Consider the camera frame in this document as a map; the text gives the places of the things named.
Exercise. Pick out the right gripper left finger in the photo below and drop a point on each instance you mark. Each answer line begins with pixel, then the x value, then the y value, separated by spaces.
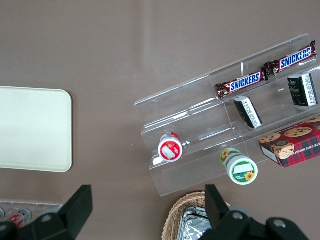
pixel 75 207

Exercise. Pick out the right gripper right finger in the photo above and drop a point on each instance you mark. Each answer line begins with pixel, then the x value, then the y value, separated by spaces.
pixel 217 207

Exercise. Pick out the aluminium foil tray stack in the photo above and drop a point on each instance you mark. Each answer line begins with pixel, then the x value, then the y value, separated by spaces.
pixel 192 225

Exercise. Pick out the light wicker basket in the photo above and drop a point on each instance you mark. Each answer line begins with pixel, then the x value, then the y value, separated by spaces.
pixel 175 215

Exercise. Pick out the cream plastic tray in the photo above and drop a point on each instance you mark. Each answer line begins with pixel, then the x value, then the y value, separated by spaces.
pixel 30 130

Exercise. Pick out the clear acrylic bottle stand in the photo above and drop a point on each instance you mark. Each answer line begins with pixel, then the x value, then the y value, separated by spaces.
pixel 50 206

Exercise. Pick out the green lid yogurt cup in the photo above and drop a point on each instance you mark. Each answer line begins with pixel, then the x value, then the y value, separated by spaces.
pixel 241 170

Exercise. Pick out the red cola bottle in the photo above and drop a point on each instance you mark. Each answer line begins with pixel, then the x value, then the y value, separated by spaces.
pixel 21 215

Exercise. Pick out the red lid yogurt cup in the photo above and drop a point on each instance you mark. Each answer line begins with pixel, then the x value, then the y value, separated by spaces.
pixel 170 150

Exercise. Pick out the red tartan cookie box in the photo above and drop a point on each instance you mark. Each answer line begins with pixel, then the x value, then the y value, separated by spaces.
pixel 295 147

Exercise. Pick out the small black snack box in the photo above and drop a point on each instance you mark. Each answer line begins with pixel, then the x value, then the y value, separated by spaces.
pixel 247 112
pixel 300 90

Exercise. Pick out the clear acrylic tiered stand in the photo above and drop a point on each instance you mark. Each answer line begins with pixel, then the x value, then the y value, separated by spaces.
pixel 175 100

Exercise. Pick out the Snickers chocolate bar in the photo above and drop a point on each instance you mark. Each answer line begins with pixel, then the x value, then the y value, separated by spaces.
pixel 243 85
pixel 292 60

